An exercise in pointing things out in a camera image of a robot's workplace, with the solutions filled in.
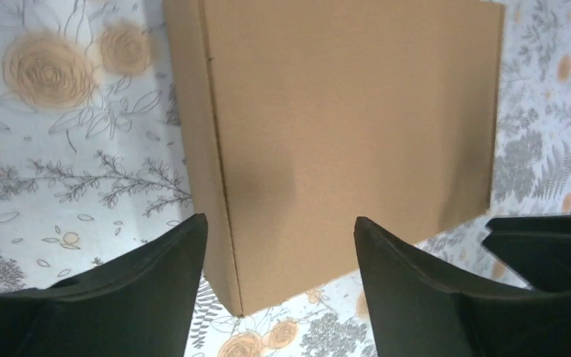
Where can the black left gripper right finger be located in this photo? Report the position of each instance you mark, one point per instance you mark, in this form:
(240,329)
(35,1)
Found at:
(421,305)

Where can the brown cardboard box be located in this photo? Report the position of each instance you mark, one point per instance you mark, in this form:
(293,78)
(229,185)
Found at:
(297,117)

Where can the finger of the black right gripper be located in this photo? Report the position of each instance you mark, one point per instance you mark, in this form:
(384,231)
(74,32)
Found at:
(536,248)

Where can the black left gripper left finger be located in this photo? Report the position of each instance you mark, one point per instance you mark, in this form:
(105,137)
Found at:
(138,304)

